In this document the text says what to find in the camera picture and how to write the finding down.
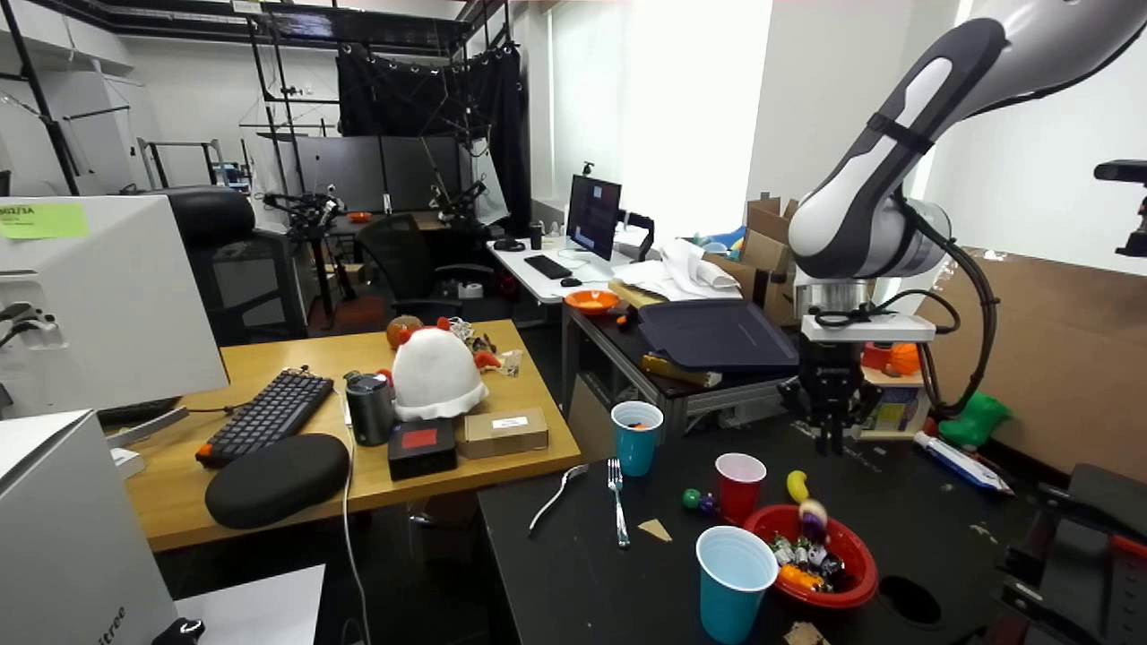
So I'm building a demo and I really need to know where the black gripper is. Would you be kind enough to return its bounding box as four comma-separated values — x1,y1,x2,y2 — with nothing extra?
804,344,860,455

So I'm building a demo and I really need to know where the teal cup with contents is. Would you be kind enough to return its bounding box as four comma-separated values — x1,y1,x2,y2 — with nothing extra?
609,402,664,475

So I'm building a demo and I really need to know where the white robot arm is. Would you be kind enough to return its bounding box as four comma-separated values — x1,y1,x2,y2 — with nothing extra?
788,0,1147,455

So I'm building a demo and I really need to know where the red plastic cup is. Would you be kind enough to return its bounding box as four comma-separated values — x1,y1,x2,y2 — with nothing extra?
712,450,768,522

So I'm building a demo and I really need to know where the red bowl with items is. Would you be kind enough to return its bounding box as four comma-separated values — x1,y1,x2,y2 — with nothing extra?
744,506,877,611

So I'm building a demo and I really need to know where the light blue plastic cup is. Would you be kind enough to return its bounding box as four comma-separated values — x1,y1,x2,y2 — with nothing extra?
695,526,778,645

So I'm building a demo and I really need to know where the orange bowl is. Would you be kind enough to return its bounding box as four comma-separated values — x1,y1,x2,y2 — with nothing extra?
566,291,622,314

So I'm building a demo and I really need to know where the yellow banana toy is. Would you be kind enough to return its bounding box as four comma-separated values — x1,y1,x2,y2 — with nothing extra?
785,468,812,506

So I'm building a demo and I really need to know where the white marker pen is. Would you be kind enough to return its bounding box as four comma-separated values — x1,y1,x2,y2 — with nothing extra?
915,432,1015,493

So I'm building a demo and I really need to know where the green toy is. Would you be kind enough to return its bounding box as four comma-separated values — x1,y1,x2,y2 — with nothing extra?
938,393,1009,449

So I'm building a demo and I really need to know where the small green ball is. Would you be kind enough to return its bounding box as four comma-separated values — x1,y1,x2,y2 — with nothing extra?
680,486,704,513

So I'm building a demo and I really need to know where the small wooden triangle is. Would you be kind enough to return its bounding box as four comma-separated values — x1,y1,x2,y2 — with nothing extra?
637,521,675,546

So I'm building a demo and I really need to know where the silver fork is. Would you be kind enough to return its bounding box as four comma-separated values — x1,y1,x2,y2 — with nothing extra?
607,457,629,547

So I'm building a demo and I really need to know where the large cardboard sheet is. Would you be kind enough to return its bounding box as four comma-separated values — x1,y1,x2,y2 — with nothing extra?
917,245,1147,486

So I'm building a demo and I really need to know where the silver spoon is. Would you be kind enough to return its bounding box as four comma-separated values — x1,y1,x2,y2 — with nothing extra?
527,461,586,535

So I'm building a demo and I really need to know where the small cardboard box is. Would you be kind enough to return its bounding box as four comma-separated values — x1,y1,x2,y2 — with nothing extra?
459,411,549,457

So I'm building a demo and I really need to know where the white helmet-shaped object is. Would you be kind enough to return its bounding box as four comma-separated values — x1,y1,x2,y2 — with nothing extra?
389,329,487,419

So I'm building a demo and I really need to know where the black box red label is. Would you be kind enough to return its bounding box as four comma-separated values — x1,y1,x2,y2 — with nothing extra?
388,426,459,481

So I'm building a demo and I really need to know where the black cylinder can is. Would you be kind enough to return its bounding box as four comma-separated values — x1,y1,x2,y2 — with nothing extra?
344,374,393,449

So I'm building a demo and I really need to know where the wooden desk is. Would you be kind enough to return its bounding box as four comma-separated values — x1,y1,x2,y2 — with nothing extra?
126,319,580,550

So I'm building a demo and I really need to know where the black keyboard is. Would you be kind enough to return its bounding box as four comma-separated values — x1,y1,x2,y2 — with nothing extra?
195,369,332,468

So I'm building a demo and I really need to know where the black office chair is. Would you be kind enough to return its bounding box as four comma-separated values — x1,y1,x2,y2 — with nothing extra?
168,188,307,344

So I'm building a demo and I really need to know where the white computer monitor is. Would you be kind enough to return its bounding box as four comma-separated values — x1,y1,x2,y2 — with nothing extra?
0,193,227,411

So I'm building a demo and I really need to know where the white box machine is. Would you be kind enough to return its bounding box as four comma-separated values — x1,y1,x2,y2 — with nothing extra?
0,411,177,645

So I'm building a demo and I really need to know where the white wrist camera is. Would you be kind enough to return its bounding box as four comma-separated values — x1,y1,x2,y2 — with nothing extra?
799,314,935,344

